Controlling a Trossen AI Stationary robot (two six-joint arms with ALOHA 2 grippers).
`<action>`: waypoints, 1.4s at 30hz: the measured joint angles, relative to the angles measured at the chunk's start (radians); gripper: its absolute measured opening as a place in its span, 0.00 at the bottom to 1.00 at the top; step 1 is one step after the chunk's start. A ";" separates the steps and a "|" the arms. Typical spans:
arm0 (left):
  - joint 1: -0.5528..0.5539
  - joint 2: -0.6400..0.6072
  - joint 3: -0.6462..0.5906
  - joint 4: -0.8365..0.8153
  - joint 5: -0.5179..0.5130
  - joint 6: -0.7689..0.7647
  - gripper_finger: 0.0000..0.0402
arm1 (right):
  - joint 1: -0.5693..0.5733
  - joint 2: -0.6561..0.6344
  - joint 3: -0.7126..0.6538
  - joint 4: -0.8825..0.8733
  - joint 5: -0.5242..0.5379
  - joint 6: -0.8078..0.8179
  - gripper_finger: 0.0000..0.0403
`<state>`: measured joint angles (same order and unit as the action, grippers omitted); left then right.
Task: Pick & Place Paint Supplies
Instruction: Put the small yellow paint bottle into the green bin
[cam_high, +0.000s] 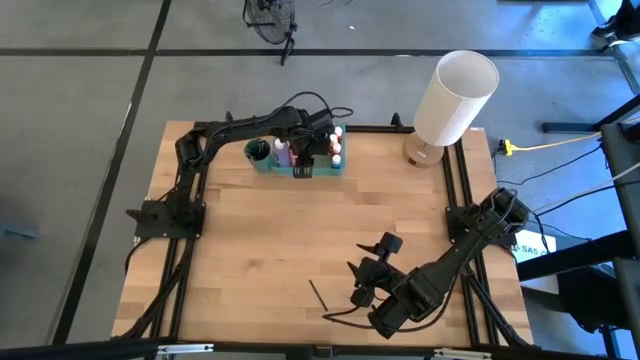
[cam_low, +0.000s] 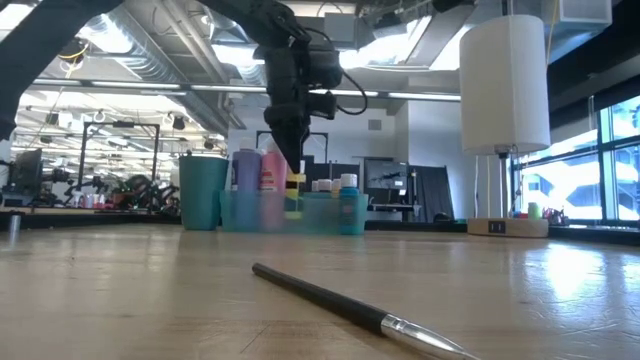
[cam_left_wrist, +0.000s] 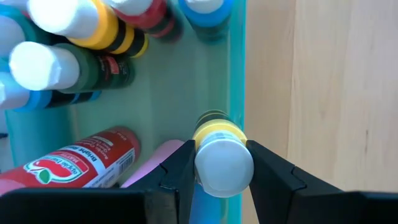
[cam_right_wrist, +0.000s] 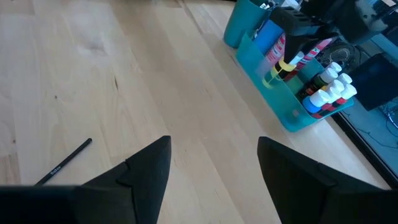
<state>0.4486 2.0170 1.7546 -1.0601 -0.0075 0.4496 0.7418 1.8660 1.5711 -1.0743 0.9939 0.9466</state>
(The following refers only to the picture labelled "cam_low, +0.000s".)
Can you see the small pink object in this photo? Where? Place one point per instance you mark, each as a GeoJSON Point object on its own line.
{"type": "Point", "coordinates": [554, 216]}

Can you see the black monitor screen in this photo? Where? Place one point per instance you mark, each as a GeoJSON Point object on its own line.
{"type": "Point", "coordinates": [385, 175]}

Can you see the black metal gantry frame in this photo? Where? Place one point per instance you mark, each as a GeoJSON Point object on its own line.
{"type": "Point", "coordinates": [122, 124]}

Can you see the black office partition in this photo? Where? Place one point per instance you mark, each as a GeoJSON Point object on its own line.
{"type": "Point", "coordinates": [330, 172]}

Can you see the cerulean blue paint bottle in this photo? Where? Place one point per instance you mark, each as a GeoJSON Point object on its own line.
{"type": "Point", "coordinates": [348, 205]}

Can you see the teal plastic cup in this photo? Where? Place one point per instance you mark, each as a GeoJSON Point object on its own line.
{"type": "Point", "coordinates": [202, 195]}

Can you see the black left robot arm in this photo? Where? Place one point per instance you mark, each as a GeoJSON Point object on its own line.
{"type": "Point", "coordinates": [40, 45]}

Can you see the black computer monitor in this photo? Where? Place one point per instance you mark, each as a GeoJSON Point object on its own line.
{"type": "Point", "coordinates": [27, 172]}

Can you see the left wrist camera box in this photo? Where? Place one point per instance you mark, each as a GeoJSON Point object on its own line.
{"type": "Point", "coordinates": [322, 106]}

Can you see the long ceiling light bar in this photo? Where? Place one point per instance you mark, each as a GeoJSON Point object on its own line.
{"type": "Point", "coordinates": [410, 95]}

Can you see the white shade table lamp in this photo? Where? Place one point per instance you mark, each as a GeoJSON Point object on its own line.
{"type": "Point", "coordinates": [502, 85]}

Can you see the teal translucent plastic bin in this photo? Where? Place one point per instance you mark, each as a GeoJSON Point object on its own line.
{"type": "Point", "coordinates": [320, 215]}

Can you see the silver metal post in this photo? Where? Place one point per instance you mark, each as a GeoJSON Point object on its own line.
{"type": "Point", "coordinates": [15, 227]}

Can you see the grey ceiling box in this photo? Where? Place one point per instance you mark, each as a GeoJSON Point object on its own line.
{"type": "Point", "coordinates": [347, 27]}

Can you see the window with black frame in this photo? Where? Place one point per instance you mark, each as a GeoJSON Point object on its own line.
{"type": "Point", "coordinates": [560, 190]}

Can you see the large purple paint bottle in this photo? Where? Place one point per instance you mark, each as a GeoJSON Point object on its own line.
{"type": "Point", "coordinates": [246, 170]}

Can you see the yellow black ceiling fixture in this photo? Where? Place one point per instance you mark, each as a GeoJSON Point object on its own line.
{"type": "Point", "coordinates": [74, 52]}

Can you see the small green container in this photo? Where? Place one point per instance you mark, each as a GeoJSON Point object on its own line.
{"type": "Point", "coordinates": [534, 210]}

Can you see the thin black paint brush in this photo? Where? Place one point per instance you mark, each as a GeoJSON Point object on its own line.
{"type": "Point", "coordinates": [325, 300]}

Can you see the large pink paint bottle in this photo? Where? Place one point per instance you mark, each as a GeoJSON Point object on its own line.
{"type": "Point", "coordinates": [274, 172]}

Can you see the black aluminium table frame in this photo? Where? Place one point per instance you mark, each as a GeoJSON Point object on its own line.
{"type": "Point", "coordinates": [575, 233]}

